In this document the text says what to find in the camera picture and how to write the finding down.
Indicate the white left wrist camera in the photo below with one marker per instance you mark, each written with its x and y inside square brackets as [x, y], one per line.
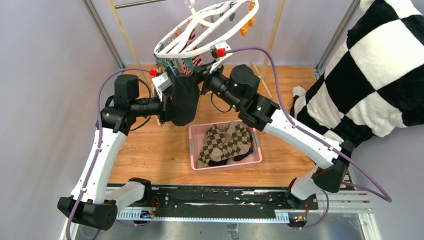
[161, 83]

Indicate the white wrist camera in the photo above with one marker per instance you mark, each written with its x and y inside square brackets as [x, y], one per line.
[161, 83]
[218, 52]

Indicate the white round sock hanger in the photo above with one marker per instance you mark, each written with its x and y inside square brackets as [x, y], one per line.
[183, 41]

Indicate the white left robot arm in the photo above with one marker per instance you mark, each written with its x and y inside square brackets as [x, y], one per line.
[89, 204]

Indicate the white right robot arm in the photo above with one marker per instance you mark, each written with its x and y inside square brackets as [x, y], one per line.
[240, 91]

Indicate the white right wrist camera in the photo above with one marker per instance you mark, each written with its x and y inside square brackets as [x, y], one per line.
[218, 52]

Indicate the wooden clothes rack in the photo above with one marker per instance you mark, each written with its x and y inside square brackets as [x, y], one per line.
[148, 22]

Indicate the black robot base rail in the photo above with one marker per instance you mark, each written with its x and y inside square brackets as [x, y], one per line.
[209, 203]

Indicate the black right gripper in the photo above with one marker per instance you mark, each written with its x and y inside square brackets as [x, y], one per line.
[207, 77]

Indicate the black blue sock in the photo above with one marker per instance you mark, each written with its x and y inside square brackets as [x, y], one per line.
[212, 163]

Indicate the argyle brown sock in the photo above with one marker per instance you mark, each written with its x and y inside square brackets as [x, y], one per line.
[239, 142]
[214, 138]

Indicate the black white checkered blanket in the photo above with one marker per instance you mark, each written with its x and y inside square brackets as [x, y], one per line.
[374, 83]

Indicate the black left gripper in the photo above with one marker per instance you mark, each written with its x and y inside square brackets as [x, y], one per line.
[163, 109]

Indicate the plain black sock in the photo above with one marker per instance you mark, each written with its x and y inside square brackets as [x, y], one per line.
[184, 99]

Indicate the pink plastic basket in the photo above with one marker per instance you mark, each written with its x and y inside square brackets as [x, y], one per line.
[250, 159]

